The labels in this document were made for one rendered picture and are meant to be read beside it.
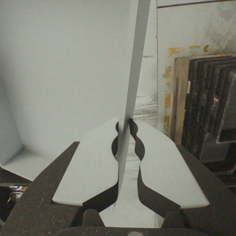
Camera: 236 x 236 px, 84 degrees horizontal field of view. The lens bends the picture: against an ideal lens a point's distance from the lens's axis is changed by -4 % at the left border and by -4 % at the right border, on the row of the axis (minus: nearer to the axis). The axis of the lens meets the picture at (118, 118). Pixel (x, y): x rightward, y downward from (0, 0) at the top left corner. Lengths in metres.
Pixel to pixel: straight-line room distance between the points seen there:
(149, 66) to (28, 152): 0.41
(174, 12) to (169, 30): 0.12
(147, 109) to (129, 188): 0.49
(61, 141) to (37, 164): 0.07
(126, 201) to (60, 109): 0.85
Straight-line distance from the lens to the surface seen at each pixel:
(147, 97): 0.52
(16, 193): 0.77
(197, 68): 1.04
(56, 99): 0.19
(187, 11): 1.29
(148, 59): 0.49
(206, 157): 1.32
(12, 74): 0.24
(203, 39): 1.34
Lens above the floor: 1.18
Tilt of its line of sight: 61 degrees down
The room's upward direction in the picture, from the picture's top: 178 degrees counter-clockwise
